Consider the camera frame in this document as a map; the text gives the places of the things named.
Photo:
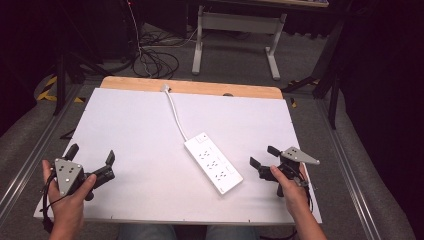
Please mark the black metal stand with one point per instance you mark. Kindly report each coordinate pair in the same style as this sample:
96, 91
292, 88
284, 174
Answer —
333, 93
60, 83

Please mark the white power plug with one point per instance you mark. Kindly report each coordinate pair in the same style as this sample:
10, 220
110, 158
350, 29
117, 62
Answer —
165, 88

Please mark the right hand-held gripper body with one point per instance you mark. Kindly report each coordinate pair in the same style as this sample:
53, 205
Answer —
293, 160

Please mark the person's left hand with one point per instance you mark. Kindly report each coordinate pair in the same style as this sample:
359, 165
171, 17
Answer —
68, 208

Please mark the grey metal desk frame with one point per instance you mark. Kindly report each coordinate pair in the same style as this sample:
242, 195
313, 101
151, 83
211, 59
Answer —
240, 22

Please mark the white table cover board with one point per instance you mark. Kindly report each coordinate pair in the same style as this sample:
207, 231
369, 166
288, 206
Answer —
133, 133

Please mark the person's right hand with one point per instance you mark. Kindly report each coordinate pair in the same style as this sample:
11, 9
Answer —
290, 193

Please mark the yellow black floor tape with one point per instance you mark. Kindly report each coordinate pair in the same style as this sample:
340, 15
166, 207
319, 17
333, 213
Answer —
50, 88

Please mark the metal floor rail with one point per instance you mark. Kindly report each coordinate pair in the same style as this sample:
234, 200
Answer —
350, 173
30, 160

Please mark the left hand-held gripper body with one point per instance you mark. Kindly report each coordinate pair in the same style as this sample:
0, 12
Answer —
68, 175

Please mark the white power strip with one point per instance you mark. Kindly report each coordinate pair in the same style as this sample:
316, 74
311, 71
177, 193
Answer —
213, 163

